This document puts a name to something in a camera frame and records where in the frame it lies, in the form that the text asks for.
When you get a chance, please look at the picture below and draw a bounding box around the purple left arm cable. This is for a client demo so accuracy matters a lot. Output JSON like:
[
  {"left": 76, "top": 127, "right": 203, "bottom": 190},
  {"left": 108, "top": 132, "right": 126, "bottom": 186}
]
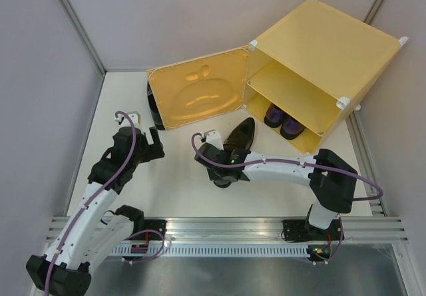
[{"left": 45, "top": 110, "right": 167, "bottom": 292}]

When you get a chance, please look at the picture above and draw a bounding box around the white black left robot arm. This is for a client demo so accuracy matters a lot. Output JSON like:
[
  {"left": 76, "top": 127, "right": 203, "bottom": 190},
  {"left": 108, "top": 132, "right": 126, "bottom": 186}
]
[{"left": 26, "top": 126, "right": 165, "bottom": 295}]

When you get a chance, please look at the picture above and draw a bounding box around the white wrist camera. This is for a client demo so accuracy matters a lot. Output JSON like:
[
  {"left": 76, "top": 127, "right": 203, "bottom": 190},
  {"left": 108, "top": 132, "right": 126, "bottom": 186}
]
[
  {"left": 114, "top": 111, "right": 141, "bottom": 130},
  {"left": 199, "top": 130, "right": 224, "bottom": 150}
]

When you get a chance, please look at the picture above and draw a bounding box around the yellow plastic shoe cabinet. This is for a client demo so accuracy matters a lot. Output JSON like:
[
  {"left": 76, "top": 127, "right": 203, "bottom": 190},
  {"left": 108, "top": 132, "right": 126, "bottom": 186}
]
[{"left": 244, "top": 0, "right": 407, "bottom": 153}]

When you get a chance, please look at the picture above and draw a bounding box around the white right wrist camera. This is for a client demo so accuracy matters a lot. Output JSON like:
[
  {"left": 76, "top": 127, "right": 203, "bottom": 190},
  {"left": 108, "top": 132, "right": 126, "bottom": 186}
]
[{"left": 199, "top": 130, "right": 224, "bottom": 150}]

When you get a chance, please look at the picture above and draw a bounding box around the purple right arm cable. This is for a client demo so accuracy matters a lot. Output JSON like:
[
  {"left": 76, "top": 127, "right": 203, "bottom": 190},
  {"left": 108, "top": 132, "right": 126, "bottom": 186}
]
[{"left": 191, "top": 132, "right": 384, "bottom": 223}]

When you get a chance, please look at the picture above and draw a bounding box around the purple loafer shoe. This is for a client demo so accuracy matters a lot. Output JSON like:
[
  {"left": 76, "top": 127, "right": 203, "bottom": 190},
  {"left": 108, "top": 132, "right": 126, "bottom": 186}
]
[
  {"left": 264, "top": 103, "right": 288, "bottom": 128},
  {"left": 280, "top": 116, "right": 305, "bottom": 140}
]

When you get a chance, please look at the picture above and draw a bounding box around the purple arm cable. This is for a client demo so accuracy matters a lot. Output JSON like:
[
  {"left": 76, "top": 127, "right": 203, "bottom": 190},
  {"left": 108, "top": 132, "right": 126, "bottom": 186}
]
[
  {"left": 45, "top": 110, "right": 167, "bottom": 292},
  {"left": 191, "top": 132, "right": 384, "bottom": 223}
]

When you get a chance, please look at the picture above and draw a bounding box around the aluminium mounting rail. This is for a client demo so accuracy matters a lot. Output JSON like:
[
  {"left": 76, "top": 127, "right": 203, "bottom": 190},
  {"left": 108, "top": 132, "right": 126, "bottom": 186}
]
[{"left": 46, "top": 216, "right": 409, "bottom": 243}]

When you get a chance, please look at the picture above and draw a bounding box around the yellow cabinet door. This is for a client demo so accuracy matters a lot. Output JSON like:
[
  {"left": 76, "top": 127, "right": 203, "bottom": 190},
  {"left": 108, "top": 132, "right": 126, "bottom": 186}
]
[{"left": 146, "top": 46, "right": 250, "bottom": 130}]

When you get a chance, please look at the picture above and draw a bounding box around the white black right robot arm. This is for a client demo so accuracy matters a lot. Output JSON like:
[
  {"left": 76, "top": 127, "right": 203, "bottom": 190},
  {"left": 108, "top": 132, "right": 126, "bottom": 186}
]
[{"left": 194, "top": 142, "right": 357, "bottom": 240}]

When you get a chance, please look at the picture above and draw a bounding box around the white slotted cable duct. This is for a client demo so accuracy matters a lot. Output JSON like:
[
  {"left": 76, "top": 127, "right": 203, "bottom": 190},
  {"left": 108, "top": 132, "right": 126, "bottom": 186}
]
[{"left": 109, "top": 243, "right": 310, "bottom": 258}]

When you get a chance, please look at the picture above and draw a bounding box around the black leather shoe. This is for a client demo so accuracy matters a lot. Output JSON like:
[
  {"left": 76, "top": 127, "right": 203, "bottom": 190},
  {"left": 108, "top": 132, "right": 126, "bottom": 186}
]
[
  {"left": 209, "top": 117, "right": 255, "bottom": 188},
  {"left": 146, "top": 82, "right": 165, "bottom": 130}
]

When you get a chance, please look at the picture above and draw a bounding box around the aluminium frame post left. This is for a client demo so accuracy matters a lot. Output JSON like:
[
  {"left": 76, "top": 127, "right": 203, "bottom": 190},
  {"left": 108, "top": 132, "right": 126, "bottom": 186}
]
[{"left": 58, "top": 0, "right": 107, "bottom": 77}]

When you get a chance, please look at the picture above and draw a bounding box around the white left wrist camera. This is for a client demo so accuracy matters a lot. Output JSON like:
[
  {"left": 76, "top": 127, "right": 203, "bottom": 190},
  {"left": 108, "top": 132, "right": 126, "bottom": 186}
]
[{"left": 114, "top": 111, "right": 141, "bottom": 130}]

